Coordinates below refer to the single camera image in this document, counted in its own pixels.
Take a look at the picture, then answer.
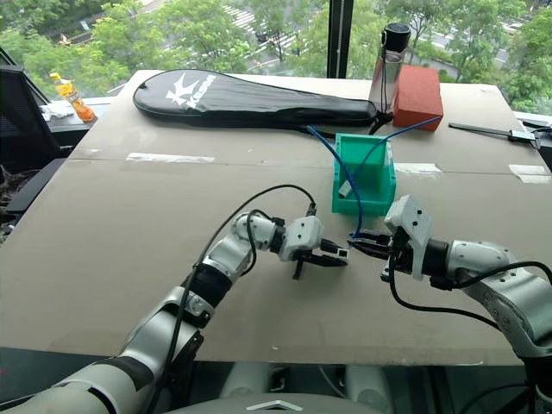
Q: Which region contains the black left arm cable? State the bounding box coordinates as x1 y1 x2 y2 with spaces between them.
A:
146 184 318 414

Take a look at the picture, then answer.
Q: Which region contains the red brick block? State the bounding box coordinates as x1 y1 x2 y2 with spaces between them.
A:
392 65 445 133

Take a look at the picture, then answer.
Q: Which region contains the black metal caliper tool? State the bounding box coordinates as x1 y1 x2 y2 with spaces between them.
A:
448 122 543 150

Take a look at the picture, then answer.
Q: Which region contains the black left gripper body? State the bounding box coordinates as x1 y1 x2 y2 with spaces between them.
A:
292 241 333 280

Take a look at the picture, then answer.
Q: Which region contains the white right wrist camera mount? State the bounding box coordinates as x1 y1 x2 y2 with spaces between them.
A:
383 194 433 281

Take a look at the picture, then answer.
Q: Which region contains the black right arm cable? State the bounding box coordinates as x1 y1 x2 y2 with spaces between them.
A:
389 253 552 332

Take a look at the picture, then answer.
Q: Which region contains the silver robot torso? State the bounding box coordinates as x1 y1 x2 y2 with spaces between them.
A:
172 363 396 414

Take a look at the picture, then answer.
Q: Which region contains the white crumpled tissue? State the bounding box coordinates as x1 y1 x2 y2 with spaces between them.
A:
41 101 77 122

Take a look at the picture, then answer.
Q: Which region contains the clear bottle with black cap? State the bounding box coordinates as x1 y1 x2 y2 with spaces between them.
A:
368 23 413 116

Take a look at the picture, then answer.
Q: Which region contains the orange drink bottle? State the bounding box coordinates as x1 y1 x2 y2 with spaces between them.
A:
49 72 97 124

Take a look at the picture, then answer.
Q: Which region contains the blue network cable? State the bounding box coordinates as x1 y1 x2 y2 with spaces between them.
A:
304 115 444 241

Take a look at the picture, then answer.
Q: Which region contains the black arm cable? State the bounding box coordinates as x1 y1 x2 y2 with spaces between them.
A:
146 184 318 414
389 253 552 332

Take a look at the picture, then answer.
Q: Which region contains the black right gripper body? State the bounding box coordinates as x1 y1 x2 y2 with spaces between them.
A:
379 227 417 281

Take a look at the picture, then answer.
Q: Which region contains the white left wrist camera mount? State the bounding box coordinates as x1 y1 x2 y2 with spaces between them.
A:
278 215 325 263

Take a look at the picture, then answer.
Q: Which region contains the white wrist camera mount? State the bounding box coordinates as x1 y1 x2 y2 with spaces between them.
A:
278 215 325 263
383 194 433 281

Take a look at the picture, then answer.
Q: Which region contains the green plastic bin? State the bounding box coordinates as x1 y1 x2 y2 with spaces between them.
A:
330 132 397 216

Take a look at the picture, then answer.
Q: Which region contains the black racket bag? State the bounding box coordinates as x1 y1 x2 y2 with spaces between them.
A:
132 68 392 134

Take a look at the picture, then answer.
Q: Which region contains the black office chair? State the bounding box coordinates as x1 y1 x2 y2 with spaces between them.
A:
0 47 66 174

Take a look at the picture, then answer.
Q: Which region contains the black window frame post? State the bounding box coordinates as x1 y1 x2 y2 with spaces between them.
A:
326 0 355 80

